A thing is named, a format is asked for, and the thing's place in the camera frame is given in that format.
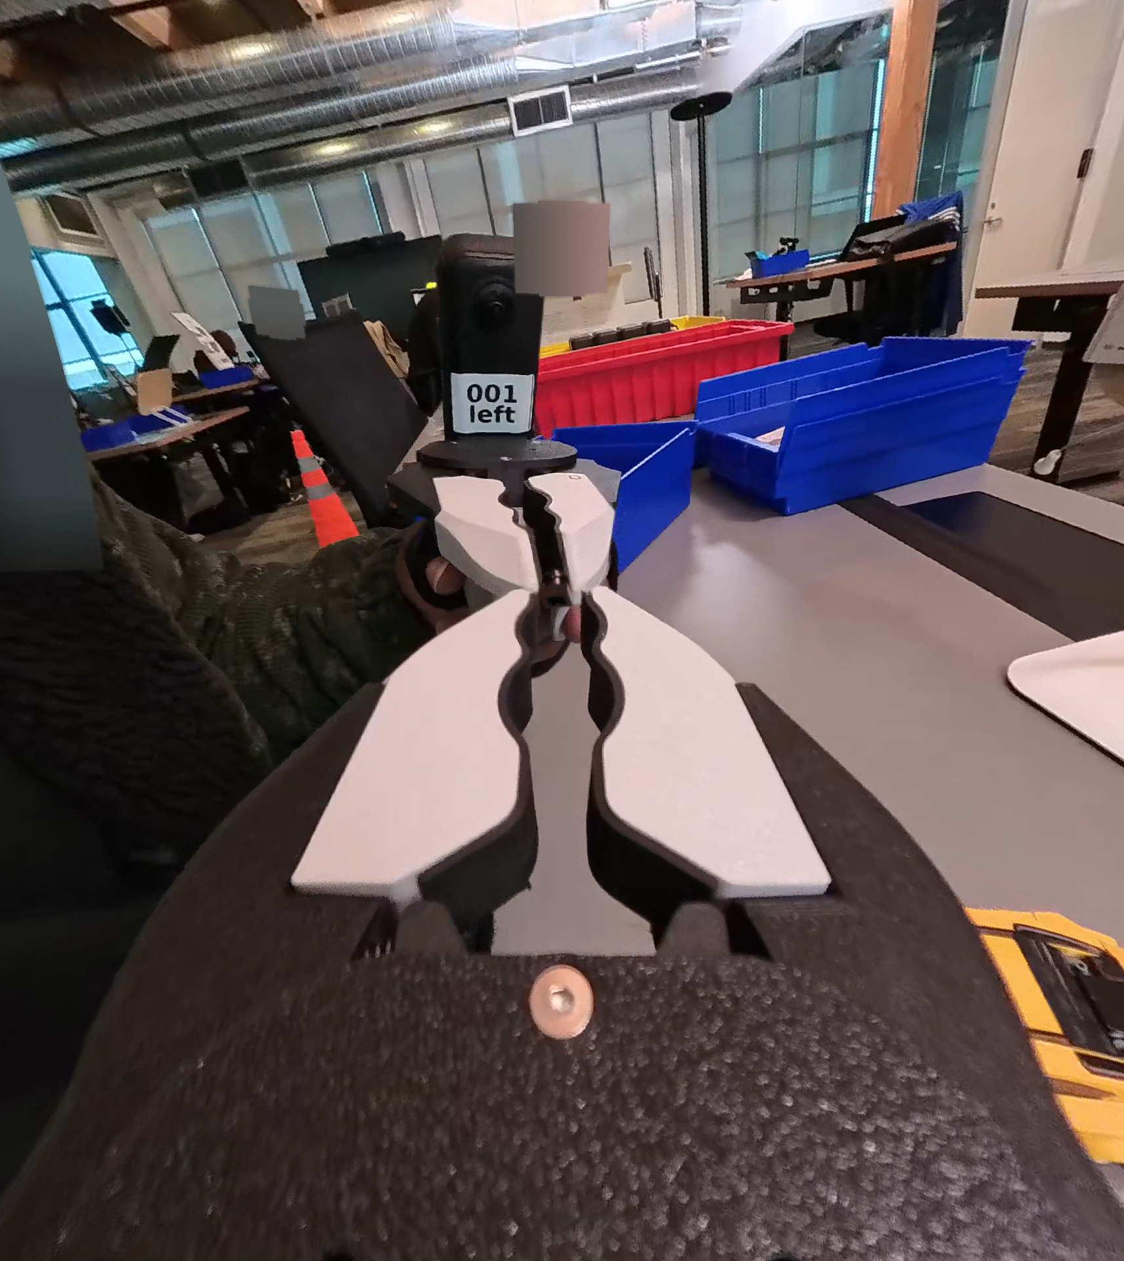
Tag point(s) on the white air vent grille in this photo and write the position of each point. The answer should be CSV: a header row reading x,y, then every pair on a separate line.
x,y
542,110

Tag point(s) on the black monitor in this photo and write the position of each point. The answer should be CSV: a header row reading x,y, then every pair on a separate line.
x,y
365,271

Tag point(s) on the orange traffic cone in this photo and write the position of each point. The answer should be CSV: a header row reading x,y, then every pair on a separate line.
x,y
324,502

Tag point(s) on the wooden column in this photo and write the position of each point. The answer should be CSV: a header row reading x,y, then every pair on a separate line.
x,y
907,99

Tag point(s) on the person's left forearm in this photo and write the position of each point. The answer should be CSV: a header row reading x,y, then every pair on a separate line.
x,y
277,612

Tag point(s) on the black panel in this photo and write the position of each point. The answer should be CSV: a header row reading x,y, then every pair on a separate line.
x,y
336,403

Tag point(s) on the red plastic bin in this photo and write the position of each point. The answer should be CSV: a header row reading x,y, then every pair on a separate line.
x,y
641,385

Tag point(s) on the black bag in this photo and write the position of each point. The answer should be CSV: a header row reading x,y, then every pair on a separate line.
x,y
894,236

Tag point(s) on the wooden desk with black legs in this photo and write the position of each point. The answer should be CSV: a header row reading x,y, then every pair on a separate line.
x,y
818,271

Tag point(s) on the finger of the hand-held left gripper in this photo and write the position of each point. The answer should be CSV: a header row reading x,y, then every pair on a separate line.
x,y
588,531
477,531

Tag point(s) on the black floor lamp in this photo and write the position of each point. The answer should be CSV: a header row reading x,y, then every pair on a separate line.
x,y
703,197

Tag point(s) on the white book stand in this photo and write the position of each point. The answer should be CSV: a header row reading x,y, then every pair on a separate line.
x,y
1113,689

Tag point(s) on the yellow plastic bin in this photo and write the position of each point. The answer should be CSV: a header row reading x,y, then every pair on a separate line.
x,y
704,320

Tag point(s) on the small blue bin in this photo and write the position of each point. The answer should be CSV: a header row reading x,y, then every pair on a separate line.
x,y
779,264

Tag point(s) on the cluttered wooden desk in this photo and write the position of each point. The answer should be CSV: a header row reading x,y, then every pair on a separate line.
x,y
176,424

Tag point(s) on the blue jacket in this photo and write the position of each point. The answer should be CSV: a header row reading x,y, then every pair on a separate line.
x,y
947,210

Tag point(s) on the silver air duct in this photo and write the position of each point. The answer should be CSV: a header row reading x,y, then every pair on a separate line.
x,y
226,99

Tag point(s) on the person's left hand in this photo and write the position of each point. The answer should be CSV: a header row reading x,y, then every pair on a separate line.
x,y
439,577

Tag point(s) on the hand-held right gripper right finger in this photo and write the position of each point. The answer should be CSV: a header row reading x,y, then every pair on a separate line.
x,y
709,788

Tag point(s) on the blue plastic bin stack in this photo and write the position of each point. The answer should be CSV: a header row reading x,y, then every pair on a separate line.
x,y
868,434

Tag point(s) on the yellow lego car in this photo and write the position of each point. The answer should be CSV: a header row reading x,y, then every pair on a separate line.
x,y
1093,1064

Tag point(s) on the row of black blocks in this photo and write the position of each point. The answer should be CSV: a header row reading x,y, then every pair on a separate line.
x,y
621,336

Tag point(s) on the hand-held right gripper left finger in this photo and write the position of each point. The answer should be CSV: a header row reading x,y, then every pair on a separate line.
x,y
405,788

